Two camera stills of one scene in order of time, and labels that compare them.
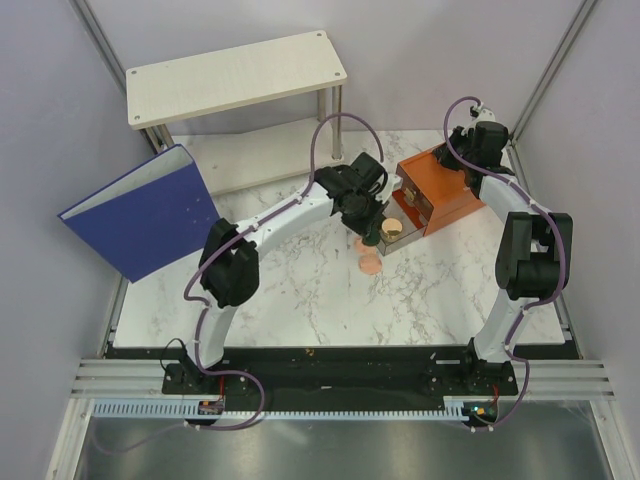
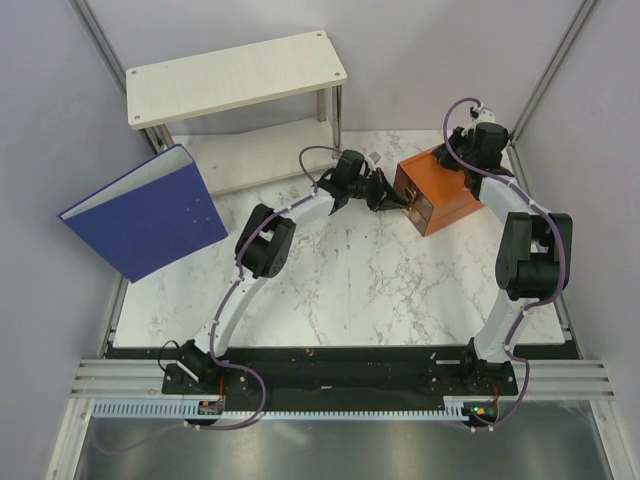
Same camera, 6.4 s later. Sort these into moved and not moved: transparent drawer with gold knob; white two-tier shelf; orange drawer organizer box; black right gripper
Moved: transparent drawer with gold knob
Not moved: orange drawer organizer box; black right gripper; white two-tier shelf
